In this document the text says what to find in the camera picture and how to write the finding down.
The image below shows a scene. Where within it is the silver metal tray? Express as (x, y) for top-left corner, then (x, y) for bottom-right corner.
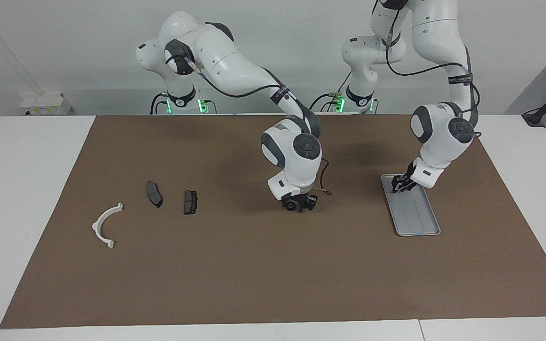
(380, 174), (442, 237)

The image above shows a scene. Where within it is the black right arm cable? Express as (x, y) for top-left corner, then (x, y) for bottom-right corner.
(185, 56), (333, 196)

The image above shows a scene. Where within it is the elongated dark brake pad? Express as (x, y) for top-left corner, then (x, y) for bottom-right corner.
(146, 181), (163, 208)

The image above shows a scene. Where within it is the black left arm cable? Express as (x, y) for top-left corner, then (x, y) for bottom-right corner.
(384, 0), (481, 139)

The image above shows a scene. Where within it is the black base cable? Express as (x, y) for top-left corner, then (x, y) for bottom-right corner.
(150, 92), (169, 115)
(309, 71), (354, 113)

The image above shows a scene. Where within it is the rectangular dark brake pad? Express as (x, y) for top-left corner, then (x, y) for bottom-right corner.
(183, 190), (198, 215)

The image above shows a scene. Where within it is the black right base cable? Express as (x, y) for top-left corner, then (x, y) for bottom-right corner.
(150, 92), (169, 115)

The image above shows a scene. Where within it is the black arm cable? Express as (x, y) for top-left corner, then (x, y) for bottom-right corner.
(384, 0), (481, 139)
(185, 56), (333, 196)

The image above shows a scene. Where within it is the black left base cable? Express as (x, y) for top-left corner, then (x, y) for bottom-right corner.
(309, 71), (354, 113)

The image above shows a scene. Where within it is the white curved plastic bracket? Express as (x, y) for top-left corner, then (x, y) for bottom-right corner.
(91, 202), (124, 249)

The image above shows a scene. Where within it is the brown table mat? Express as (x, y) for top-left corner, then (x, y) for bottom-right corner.
(0, 114), (546, 329)

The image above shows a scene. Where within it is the white box with labels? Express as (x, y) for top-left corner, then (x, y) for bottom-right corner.
(19, 92), (71, 117)

